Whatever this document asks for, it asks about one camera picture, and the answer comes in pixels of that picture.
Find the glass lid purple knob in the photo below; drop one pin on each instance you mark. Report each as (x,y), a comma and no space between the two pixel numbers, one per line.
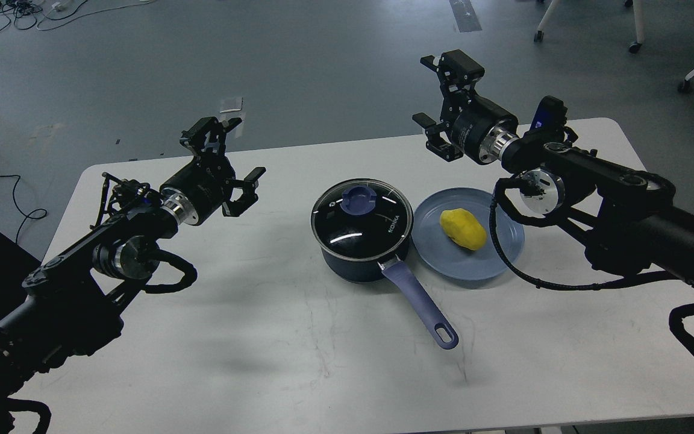
(361,218)

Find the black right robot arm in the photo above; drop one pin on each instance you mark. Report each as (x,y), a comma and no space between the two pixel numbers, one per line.
(624,218)

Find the dark blue saucepan purple handle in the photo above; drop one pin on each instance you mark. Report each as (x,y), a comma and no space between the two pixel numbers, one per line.
(392,266)

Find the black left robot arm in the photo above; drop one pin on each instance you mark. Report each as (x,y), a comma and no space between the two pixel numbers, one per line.
(74,301)

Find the blue round plate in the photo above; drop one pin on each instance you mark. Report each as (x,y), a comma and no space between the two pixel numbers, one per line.
(505,237)

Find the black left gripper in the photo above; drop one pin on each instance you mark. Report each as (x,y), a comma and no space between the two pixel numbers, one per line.
(207,183)

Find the grey tape strip on floor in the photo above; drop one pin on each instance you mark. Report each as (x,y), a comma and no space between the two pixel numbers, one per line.
(465,16)

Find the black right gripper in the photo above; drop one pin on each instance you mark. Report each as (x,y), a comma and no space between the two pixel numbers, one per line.
(471,122)

